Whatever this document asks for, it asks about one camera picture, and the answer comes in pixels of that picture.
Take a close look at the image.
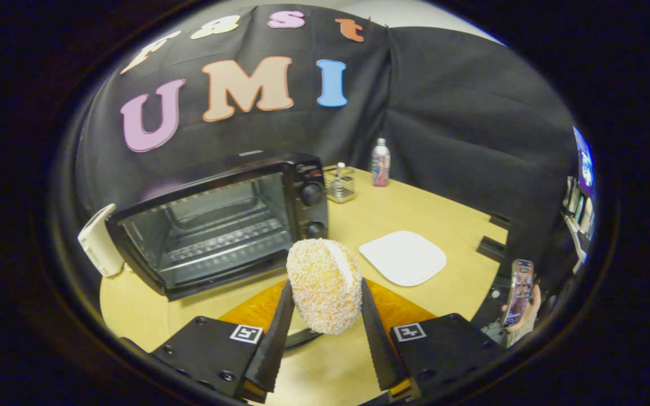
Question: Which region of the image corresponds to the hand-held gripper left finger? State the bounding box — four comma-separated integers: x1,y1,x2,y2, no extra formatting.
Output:
119,279,297,404

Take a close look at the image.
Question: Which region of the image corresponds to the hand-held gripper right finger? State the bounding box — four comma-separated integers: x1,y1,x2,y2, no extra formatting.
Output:
361,277,506,404

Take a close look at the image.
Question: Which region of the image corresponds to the sugar-coated bread bun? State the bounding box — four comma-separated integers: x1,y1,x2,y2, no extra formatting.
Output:
286,238,363,335

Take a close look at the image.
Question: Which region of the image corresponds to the black toaster oven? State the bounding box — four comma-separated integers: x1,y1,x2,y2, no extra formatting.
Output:
105,149,330,350

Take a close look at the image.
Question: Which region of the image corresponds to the white bread toaster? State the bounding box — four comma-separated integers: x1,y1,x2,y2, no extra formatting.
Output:
77,204,125,278

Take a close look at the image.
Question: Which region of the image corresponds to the white square plate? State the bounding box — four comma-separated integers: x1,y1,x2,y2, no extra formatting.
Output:
358,230,447,287

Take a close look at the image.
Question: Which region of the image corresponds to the pink label bottle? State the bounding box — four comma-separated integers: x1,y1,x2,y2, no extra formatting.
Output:
371,138,391,188

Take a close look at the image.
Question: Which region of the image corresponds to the black backdrop cloth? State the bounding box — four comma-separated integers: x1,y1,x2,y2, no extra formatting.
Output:
74,3,579,294

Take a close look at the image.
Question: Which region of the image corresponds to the lit display screen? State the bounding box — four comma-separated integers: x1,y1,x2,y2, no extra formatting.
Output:
572,126,594,198

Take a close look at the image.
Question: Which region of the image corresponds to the wire mesh holder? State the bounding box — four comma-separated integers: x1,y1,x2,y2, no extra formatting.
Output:
323,162,357,204

